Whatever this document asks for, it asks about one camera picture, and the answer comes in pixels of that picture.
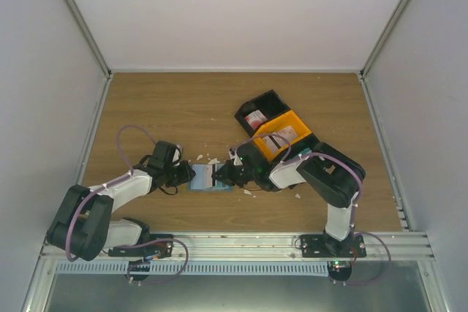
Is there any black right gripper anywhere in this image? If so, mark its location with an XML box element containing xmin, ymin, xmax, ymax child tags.
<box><xmin>212</xmin><ymin>161</ymin><xmax>257</xmax><ymax>189</ymax></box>

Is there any blue card holder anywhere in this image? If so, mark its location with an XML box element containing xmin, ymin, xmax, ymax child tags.
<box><xmin>188</xmin><ymin>164</ymin><xmax>233</xmax><ymax>191</ymax></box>

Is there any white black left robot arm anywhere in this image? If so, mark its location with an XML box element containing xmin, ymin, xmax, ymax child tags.
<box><xmin>46</xmin><ymin>141</ymin><xmax>195</xmax><ymax>262</ymax></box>

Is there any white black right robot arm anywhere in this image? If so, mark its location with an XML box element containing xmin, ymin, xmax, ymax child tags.
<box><xmin>211</xmin><ymin>142</ymin><xmax>366</xmax><ymax>257</ymax></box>

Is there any white pink card stack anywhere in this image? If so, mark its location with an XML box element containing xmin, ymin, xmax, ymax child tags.
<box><xmin>260</xmin><ymin>126</ymin><xmax>299</xmax><ymax>155</ymax></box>

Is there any orange bin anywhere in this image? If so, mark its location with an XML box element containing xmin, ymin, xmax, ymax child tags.
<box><xmin>253</xmin><ymin>110</ymin><xmax>312</xmax><ymax>161</ymax></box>

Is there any black bin near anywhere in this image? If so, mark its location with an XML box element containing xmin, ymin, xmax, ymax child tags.
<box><xmin>289</xmin><ymin>134</ymin><xmax>330</xmax><ymax>159</ymax></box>

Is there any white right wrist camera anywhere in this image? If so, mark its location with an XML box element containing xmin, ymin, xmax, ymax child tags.
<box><xmin>228</xmin><ymin>148</ymin><xmax>240</xmax><ymax>163</ymax></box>

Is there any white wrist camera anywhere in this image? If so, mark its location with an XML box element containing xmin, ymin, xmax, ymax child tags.
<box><xmin>173</xmin><ymin>145</ymin><xmax>183</xmax><ymax>164</ymax></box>
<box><xmin>228</xmin><ymin>148</ymin><xmax>240</xmax><ymax>163</ymax></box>

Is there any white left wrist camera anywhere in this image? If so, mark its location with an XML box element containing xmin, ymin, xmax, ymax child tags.
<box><xmin>173</xmin><ymin>145</ymin><xmax>183</xmax><ymax>164</ymax></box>

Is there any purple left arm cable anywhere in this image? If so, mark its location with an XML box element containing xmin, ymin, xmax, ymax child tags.
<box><xmin>64</xmin><ymin>123</ymin><xmax>158</xmax><ymax>262</ymax></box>

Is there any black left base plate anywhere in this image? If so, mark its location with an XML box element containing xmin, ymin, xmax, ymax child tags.
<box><xmin>103</xmin><ymin>233</ymin><xmax>174</xmax><ymax>262</ymax></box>

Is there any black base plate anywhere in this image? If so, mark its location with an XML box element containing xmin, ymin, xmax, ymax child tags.
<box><xmin>103</xmin><ymin>233</ymin><xmax>174</xmax><ymax>262</ymax></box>
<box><xmin>295</xmin><ymin>233</ymin><xmax>367</xmax><ymax>258</ymax></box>

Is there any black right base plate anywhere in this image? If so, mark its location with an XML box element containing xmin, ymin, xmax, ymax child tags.
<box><xmin>295</xmin><ymin>233</ymin><xmax>367</xmax><ymax>258</ymax></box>

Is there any grey slotted cable duct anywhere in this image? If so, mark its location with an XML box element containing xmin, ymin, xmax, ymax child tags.
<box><xmin>56</xmin><ymin>260</ymin><xmax>328</xmax><ymax>277</ymax></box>

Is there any aluminium frame post left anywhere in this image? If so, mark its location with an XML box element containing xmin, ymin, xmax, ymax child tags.
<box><xmin>63</xmin><ymin>0</ymin><xmax>112</xmax><ymax>80</ymax></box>

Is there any aluminium frame post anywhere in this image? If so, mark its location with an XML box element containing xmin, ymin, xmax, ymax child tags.
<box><xmin>358</xmin><ymin>0</ymin><xmax>412</xmax><ymax>80</ymax></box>
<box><xmin>63</xmin><ymin>0</ymin><xmax>112</xmax><ymax>80</ymax></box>

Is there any aluminium frame post right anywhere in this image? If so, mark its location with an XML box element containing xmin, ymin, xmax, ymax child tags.
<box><xmin>358</xmin><ymin>0</ymin><xmax>412</xmax><ymax>80</ymax></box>

